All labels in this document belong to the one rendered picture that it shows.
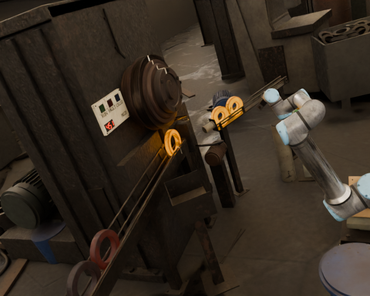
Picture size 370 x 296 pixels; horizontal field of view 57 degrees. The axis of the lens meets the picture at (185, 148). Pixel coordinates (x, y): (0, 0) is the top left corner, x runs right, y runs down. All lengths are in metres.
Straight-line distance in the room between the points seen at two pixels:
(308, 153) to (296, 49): 2.85
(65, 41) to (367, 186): 1.75
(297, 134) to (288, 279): 0.87
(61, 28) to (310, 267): 1.88
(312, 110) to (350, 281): 0.77
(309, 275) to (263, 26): 3.26
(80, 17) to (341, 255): 1.71
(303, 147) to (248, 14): 3.11
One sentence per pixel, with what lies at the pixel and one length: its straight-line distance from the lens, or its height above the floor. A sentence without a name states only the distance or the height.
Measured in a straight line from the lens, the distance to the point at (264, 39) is 4.69.
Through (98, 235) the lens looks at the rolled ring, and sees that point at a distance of 1.68.
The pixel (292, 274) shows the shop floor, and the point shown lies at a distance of 2.21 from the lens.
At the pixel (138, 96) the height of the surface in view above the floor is 1.17.
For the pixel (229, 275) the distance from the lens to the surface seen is 2.27.
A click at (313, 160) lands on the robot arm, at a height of 0.67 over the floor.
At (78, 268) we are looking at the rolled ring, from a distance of 1.60.
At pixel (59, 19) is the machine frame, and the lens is 1.87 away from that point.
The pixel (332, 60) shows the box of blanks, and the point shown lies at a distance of 3.92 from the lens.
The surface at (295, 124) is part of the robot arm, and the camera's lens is 1.75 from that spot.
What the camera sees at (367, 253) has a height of 0.43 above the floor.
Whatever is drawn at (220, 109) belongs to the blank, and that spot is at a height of 0.76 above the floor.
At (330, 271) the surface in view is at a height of 0.43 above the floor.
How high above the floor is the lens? 1.62
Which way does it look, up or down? 23 degrees down
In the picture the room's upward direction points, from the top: 19 degrees counter-clockwise
